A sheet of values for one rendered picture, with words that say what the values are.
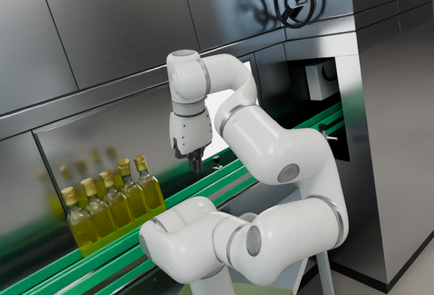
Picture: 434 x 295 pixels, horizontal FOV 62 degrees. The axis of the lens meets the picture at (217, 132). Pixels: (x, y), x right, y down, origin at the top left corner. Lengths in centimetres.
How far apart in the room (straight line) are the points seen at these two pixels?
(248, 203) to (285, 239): 89
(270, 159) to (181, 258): 24
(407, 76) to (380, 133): 34
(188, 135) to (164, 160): 53
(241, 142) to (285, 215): 13
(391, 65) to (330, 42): 32
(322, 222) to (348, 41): 112
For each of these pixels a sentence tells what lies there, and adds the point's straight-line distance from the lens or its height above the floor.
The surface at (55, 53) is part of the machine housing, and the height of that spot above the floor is 152.
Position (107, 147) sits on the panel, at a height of 120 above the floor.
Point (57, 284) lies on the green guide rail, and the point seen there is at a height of 95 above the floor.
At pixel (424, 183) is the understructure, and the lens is 225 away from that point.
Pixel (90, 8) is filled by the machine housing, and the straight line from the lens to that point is 129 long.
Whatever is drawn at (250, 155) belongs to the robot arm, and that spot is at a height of 131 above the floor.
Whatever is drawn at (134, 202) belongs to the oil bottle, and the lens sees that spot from 117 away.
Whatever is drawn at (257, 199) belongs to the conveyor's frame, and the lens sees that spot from 144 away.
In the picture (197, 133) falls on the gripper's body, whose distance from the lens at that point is 85.
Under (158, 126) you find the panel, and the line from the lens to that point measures 133.
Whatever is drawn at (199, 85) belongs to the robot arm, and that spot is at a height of 139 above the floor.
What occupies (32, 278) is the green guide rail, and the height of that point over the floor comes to 96.
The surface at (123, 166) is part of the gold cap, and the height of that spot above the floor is 116.
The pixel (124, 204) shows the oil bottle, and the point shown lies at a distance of 116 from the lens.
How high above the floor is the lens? 151
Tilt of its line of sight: 17 degrees down
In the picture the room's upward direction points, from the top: 14 degrees counter-clockwise
